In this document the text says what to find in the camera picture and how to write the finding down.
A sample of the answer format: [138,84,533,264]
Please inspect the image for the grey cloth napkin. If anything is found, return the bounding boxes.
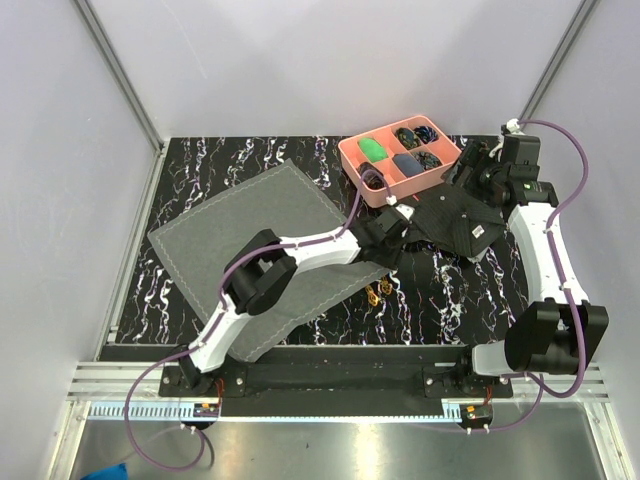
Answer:
[149,161,388,362]

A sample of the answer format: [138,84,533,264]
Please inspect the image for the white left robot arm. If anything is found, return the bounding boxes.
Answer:
[177,203,415,396]

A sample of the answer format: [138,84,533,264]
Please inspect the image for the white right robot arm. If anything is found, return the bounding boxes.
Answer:
[445,134,609,397]

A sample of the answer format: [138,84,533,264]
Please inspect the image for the teal paisley rolled tie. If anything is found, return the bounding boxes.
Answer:
[414,151,442,171]

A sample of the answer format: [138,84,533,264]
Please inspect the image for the dark striped button shirt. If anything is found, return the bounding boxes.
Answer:
[376,184,506,269]

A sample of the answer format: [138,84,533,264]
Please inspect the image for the gold fork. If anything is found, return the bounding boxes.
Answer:
[379,276,394,296]

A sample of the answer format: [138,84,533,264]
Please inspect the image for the pink divided organizer box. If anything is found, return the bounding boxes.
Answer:
[338,115,461,208]

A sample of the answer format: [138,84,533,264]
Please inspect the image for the blue-grey rolled cloth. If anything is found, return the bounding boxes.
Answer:
[392,153,424,178]

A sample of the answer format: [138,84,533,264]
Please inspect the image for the navy striped rolled tie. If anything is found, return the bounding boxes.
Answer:
[413,125,439,144]

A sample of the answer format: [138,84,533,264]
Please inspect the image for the gold spoon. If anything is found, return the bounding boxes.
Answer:
[365,285,380,307]

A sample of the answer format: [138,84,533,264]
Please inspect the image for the brown patterned rolled tie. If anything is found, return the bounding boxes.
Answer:
[357,162,386,190]

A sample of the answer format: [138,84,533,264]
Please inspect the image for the olive floral rolled tie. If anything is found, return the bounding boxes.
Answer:
[395,127,421,150]

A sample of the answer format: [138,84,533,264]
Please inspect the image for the green rolled cloth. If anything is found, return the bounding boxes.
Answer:
[358,137,388,163]

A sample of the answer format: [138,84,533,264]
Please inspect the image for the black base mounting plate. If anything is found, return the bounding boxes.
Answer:
[159,345,513,421]

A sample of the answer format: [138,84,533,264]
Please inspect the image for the blue cloth scrap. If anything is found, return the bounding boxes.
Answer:
[81,463,129,480]

